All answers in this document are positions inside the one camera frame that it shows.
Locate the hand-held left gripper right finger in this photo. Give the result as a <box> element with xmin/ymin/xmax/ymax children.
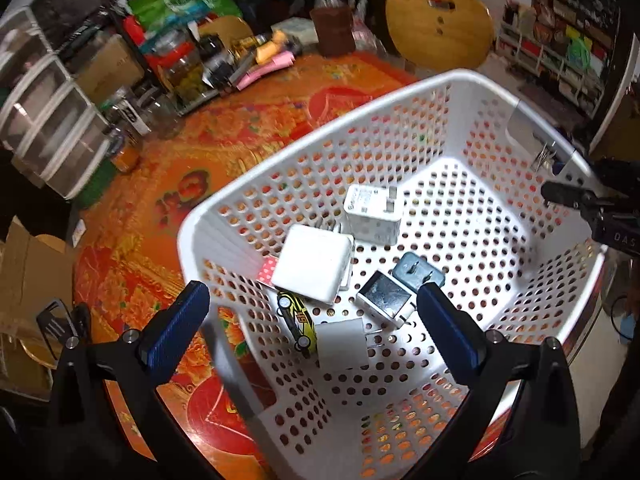
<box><xmin>400</xmin><ymin>282</ymin><xmax>581</xmax><ymax>480</ymax></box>

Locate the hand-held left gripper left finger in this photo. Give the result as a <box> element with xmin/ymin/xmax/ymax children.
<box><xmin>47</xmin><ymin>281</ymin><xmax>236</xmax><ymax>480</ymax></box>

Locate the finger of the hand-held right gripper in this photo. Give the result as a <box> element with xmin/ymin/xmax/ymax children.
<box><xmin>541</xmin><ymin>181</ymin><xmax>609</xmax><ymax>217</ymax></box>
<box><xmin>552</xmin><ymin>157</ymin><xmax>640</xmax><ymax>196</ymax></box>

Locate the white charger with black face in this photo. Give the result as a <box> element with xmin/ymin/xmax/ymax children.
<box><xmin>356</xmin><ymin>271</ymin><xmax>417</xmax><ymax>330</ymax></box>

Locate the white perforated plastic basket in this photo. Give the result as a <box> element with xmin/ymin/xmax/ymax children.
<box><xmin>178</xmin><ymin>69</ymin><xmax>608</xmax><ymax>480</ymax></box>

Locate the metal binder clip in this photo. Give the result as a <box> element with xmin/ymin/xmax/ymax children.
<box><xmin>532</xmin><ymin>141</ymin><xmax>558</xmax><ymax>171</ymax></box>

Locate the dark grey charger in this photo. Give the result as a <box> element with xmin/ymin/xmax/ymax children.
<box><xmin>391</xmin><ymin>252</ymin><xmax>446</xmax><ymax>293</ymax></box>

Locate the small white charger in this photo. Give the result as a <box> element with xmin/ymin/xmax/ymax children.
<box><xmin>315</xmin><ymin>317</ymin><xmax>383</xmax><ymax>372</ymax></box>

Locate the pink dotted card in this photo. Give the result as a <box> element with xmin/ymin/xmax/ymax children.
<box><xmin>257</xmin><ymin>255</ymin><xmax>281</xmax><ymax>288</ymax></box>

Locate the black slotted spatula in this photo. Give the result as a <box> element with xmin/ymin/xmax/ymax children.
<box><xmin>36</xmin><ymin>299</ymin><xmax>93</xmax><ymax>356</ymax></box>

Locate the yellow toy car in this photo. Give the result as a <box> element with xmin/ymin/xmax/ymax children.
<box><xmin>276</xmin><ymin>290</ymin><xmax>318</xmax><ymax>358</ymax></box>

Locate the white charger with folding plug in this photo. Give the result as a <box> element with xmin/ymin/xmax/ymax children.
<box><xmin>344</xmin><ymin>184</ymin><xmax>402</xmax><ymax>247</ymax></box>

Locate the brown cardboard box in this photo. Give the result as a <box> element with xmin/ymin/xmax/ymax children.
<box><xmin>0</xmin><ymin>215</ymin><xmax>76</xmax><ymax>361</ymax></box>

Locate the shelf of colourful goods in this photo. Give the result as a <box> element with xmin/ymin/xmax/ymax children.
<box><xmin>497</xmin><ymin>0</ymin><xmax>621</xmax><ymax>121</ymax></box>

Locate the large white square charger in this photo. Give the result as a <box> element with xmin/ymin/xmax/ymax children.
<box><xmin>271</xmin><ymin>224</ymin><xmax>355</xmax><ymax>305</ymax></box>

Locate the green coiled mat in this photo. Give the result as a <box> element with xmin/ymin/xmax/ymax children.
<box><xmin>75</xmin><ymin>162</ymin><xmax>115</xmax><ymax>208</ymax></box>

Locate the glass jar with orange contents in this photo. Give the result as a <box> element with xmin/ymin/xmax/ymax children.
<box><xmin>111</xmin><ymin>130</ymin><xmax>142</xmax><ymax>175</ymax></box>

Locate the red patterned tablecloth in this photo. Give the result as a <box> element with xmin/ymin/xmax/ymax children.
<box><xmin>72</xmin><ymin>52</ymin><xmax>421</xmax><ymax>480</ymax></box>

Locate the black and white labelled bottle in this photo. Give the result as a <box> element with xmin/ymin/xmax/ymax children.
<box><xmin>117</xmin><ymin>97</ymin><xmax>151</xmax><ymax>136</ymax></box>

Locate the clear plastic drawer unit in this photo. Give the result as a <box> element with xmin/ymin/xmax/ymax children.
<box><xmin>0</xmin><ymin>7</ymin><xmax>113</xmax><ymax>201</ymax></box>

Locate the glass jar with green contents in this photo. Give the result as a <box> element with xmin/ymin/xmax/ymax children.
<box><xmin>162</xmin><ymin>42</ymin><xmax>206</xmax><ymax>103</ymax></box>

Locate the pink packet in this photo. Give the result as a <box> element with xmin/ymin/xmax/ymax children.
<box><xmin>235</xmin><ymin>50</ymin><xmax>296</xmax><ymax>92</ymax></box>

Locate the brown cylindrical container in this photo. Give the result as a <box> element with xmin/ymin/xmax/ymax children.
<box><xmin>310</xmin><ymin>5</ymin><xmax>357</xmax><ymax>58</ymax></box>

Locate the pale green box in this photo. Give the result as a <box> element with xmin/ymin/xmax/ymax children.
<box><xmin>272</xmin><ymin>17</ymin><xmax>321</xmax><ymax>43</ymax></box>

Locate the wooden chair with handle hole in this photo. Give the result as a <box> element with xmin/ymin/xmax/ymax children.
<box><xmin>385</xmin><ymin>0</ymin><xmax>493</xmax><ymax>73</ymax></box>

